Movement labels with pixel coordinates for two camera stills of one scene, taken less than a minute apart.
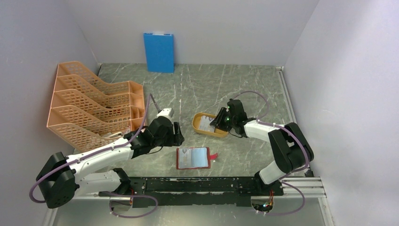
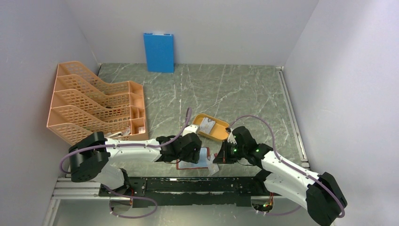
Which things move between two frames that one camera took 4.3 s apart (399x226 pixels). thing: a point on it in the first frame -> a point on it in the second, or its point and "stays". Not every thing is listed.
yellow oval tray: x=196 y=122 stays
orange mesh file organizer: x=87 y=113 stays
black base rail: x=181 y=191 stays
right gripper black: x=218 y=123 -> x=221 y=157
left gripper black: x=176 y=139 -> x=194 y=156
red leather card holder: x=194 y=157 stays
